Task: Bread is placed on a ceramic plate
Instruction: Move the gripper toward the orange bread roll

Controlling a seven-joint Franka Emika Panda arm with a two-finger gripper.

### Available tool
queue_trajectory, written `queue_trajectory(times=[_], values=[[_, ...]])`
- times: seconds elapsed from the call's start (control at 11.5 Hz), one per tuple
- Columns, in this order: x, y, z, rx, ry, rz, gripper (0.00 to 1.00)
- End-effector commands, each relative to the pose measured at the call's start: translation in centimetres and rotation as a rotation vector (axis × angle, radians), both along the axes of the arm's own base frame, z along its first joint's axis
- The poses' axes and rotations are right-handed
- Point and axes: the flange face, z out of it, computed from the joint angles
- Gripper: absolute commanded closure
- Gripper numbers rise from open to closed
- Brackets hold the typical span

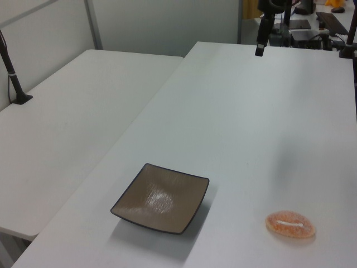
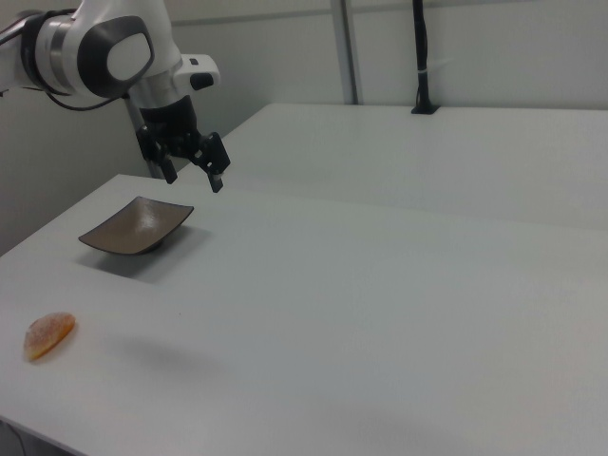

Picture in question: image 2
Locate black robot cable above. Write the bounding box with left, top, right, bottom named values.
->
left=45, top=87, right=132, bottom=112

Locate brown square ceramic plate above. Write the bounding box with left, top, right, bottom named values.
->
left=77, top=196, right=196, bottom=257

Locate grey metal partition post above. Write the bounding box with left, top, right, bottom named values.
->
left=337, top=0, right=366, bottom=105

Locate black pole with base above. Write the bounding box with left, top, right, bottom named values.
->
left=410, top=0, right=441, bottom=117

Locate orange sugared bread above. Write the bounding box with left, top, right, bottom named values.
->
left=24, top=312, right=78, bottom=363

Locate thin black floor cable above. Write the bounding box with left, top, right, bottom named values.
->
left=0, top=420, right=28, bottom=456

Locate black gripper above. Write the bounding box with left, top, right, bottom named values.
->
left=136, top=96, right=233, bottom=194

